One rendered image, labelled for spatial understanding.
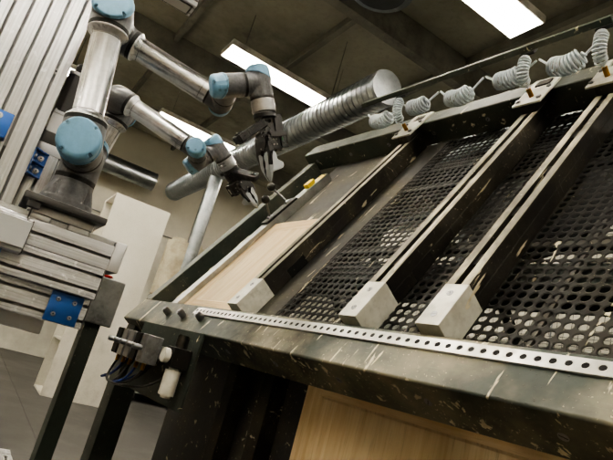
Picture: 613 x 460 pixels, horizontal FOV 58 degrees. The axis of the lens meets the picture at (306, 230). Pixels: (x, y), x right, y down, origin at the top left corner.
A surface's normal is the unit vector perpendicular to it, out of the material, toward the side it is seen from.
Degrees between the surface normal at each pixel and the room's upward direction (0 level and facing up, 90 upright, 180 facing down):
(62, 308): 90
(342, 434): 90
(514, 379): 57
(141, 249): 90
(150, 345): 90
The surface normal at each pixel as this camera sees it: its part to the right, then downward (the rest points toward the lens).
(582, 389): -0.49, -0.81
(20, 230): 0.51, -0.09
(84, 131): 0.29, -0.04
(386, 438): -0.76, -0.37
